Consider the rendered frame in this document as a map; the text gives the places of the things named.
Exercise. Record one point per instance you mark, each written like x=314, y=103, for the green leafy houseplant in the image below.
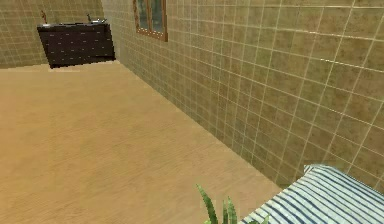
x=210, y=207

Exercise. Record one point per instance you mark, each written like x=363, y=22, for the blue white striped bed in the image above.
x=325, y=200

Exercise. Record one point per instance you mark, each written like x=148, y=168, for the wooden framed window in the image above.
x=151, y=17

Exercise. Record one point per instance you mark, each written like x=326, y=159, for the grey metal faucet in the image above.
x=96, y=19

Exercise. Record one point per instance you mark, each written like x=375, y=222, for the dark brown sink cabinet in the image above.
x=76, y=44

